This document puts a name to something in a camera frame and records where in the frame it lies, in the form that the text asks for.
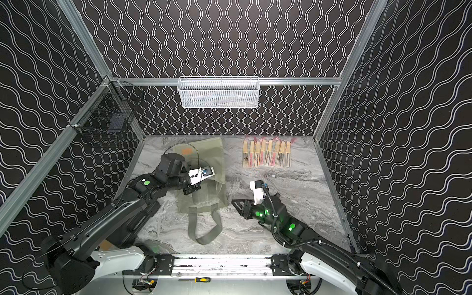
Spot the aluminium corner frame post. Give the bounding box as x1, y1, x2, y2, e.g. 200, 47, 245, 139
57, 0, 112, 77

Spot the horizontal aluminium back bar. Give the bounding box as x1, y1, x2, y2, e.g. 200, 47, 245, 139
113, 76, 342, 87

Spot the black wire mesh basket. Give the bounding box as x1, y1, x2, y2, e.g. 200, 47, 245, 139
71, 81, 144, 148

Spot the white wire mesh basket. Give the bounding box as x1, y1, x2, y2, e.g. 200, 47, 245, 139
177, 83, 261, 109

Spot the left aluminium side bar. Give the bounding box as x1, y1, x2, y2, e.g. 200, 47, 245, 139
1, 82, 110, 234

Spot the right aluminium frame post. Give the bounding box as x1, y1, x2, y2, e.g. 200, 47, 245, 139
314, 0, 388, 142

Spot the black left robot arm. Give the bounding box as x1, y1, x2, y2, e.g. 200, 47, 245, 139
40, 152, 215, 295

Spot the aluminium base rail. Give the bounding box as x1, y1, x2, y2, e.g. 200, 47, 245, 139
121, 253, 369, 279

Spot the olive green tote bag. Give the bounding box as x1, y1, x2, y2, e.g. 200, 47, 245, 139
172, 137, 228, 245

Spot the folding fan with pink paper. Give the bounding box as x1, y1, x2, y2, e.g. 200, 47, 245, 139
248, 139, 256, 168

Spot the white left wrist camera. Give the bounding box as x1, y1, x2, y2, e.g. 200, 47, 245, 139
188, 166, 215, 186

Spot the yellow handled screwdriver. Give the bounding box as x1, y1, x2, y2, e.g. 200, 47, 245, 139
178, 277, 211, 283

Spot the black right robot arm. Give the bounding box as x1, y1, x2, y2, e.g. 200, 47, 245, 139
231, 194, 403, 295

